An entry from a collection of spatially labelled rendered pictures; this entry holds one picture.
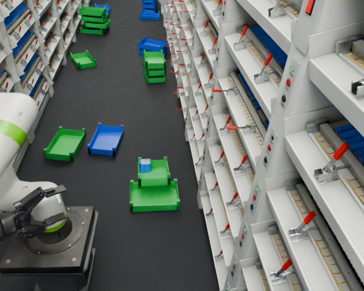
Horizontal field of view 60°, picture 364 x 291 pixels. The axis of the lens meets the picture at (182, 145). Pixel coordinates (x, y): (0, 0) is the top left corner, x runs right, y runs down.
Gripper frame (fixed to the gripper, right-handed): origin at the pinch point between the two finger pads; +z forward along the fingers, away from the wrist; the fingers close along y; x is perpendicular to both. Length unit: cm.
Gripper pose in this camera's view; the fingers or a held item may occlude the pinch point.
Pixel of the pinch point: (61, 202)
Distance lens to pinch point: 124.5
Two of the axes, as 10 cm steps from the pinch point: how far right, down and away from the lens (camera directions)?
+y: 2.0, -8.2, -5.3
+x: -6.7, -5.1, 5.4
